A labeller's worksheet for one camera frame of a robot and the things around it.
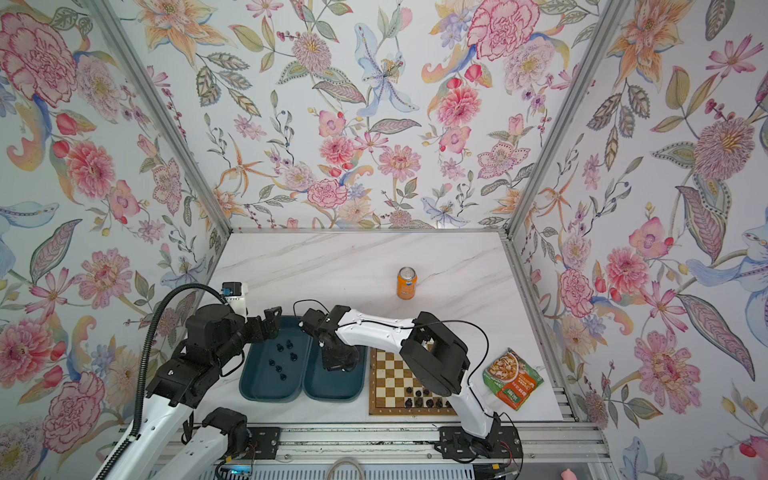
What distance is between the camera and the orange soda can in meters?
0.95

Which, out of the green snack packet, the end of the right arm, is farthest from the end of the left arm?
the green snack packet

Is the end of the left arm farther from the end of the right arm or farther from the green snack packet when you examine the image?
the green snack packet
